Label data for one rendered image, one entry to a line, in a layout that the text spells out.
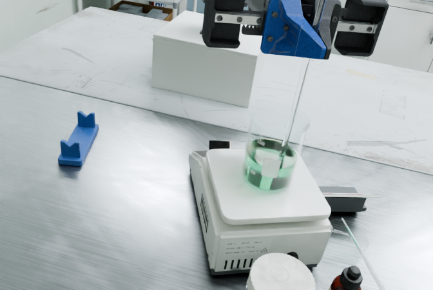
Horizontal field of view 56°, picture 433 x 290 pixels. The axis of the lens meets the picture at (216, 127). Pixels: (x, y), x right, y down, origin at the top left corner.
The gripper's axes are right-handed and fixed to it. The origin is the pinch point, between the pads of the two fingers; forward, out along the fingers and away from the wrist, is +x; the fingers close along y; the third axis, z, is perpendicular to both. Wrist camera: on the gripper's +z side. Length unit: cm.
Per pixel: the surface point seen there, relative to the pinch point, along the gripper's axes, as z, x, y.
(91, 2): -73, -254, -49
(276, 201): -16.7, 3.6, -1.0
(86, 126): -24.4, -22.2, -23.7
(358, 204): -23.6, -2.9, 13.9
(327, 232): -19.1, 6.0, 4.5
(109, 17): -25, -80, -24
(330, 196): -23.1, -4.0, 10.1
